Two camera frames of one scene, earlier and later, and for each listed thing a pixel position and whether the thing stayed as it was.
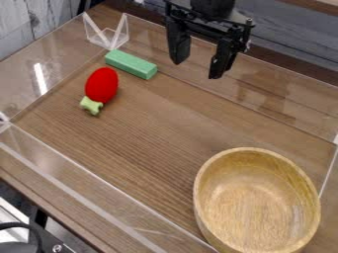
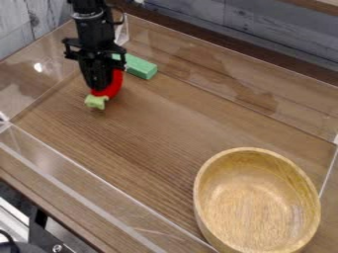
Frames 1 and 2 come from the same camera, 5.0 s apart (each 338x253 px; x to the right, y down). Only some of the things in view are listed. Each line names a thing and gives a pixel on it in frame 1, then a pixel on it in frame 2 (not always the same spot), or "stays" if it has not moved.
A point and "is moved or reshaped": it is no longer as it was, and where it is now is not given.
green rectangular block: (132, 64) stays
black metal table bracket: (50, 243) stays
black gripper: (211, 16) → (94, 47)
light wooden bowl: (255, 202) stays
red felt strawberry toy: (100, 88) is moved or reshaped
